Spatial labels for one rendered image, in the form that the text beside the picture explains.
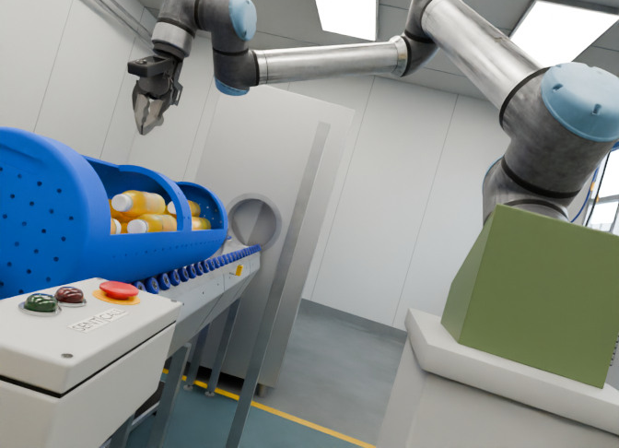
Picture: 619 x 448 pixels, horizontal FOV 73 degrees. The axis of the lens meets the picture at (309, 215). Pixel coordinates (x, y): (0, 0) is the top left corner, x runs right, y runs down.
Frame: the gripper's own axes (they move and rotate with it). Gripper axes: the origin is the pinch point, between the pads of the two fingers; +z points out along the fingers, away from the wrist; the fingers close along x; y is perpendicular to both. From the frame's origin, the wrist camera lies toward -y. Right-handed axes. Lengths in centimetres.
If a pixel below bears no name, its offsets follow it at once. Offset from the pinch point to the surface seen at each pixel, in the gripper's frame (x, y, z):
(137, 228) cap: -6.5, -2.2, 22.2
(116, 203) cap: -0.3, -2.6, 18.1
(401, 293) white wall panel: -172, 468, 69
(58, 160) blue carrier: -7.5, -36.7, 11.5
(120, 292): -30, -57, 21
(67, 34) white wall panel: 285, 352, -115
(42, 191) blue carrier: -6.6, -36.7, 16.4
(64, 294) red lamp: -28, -61, 21
